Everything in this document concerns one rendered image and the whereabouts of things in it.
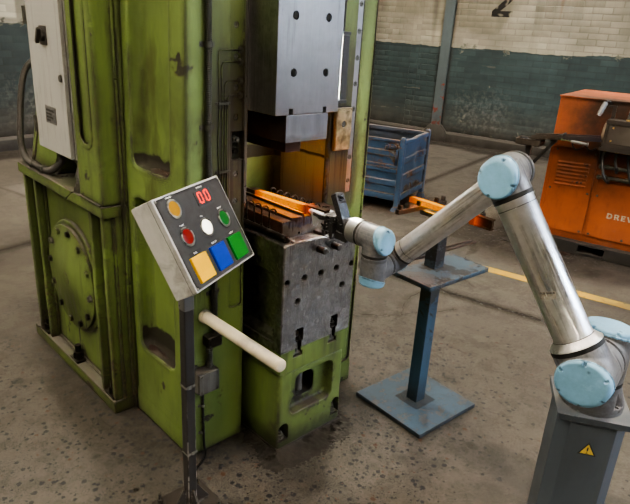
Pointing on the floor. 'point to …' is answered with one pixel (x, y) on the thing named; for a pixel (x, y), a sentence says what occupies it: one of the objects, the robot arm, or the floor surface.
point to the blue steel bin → (396, 163)
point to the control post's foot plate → (191, 496)
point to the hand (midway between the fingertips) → (313, 208)
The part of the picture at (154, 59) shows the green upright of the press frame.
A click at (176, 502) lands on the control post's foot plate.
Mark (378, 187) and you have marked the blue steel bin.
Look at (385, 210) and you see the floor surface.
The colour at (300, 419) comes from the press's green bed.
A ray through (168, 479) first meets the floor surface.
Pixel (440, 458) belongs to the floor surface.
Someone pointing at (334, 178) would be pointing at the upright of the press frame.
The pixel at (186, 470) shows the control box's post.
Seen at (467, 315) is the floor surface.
